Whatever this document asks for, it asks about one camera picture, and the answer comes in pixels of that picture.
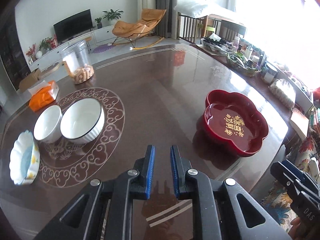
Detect red flower-shaped plate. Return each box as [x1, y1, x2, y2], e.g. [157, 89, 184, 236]
[202, 89, 268, 157]

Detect large white ribbed bowl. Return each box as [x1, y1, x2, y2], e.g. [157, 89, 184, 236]
[60, 98, 105, 144]

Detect small white bowl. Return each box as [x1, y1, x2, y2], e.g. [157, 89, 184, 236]
[33, 105, 62, 144]

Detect white blue scalloped plate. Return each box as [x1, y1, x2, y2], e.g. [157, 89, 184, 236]
[9, 130, 40, 186]

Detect person's right hand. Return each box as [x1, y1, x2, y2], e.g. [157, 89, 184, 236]
[288, 217, 311, 240]

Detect floral fabric chair cushion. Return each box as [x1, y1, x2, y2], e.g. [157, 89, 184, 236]
[261, 119, 320, 233]

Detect plastic bag of snacks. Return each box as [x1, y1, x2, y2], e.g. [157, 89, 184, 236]
[269, 79, 296, 110]

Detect glass jar with lid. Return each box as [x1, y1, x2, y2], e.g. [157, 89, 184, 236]
[261, 61, 278, 84]

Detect orange tissue pack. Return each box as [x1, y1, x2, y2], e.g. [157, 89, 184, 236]
[28, 80, 59, 112]

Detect glass bowl with items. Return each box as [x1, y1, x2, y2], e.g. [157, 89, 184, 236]
[226, 53, 261, 77]

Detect clear plastic snack jar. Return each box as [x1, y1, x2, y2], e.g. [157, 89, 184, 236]
[61, 40, 94, 85]

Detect dark tray with items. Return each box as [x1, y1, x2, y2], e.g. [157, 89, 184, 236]
[201, 37, 234, 56]

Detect cardboard box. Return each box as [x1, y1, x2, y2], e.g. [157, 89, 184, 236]
[19, 68, 41, 93]

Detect orange rocking lounge chair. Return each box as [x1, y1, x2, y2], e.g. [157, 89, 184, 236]
[108, 9, 167, 50]

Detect white tv cabinet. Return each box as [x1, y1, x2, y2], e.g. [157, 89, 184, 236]
[29, 25, 116, 72]

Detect small wooden stool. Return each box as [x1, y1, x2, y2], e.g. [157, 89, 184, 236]
[84, 36, 92, 53]

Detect red flower arrangement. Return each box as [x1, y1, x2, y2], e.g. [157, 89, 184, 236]
[26, 44, 36, 64]

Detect small dark potted plant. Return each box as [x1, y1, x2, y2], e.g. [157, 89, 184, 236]
[94, 17, 102, 29]

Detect black flat television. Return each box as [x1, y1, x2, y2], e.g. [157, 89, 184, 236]
[53, 9, 93, 43]

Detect green potted plant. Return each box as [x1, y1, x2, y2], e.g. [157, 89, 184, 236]
[103, 9, 124, 25]

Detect white pillow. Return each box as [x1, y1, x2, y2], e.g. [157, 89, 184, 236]
[174, 0, 214, 18]

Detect black display cabinet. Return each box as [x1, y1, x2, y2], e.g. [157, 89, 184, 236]
[1, 12, 31, 90]

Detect grey curtain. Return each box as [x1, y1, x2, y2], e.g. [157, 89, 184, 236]
[156, 0, 178, 39]

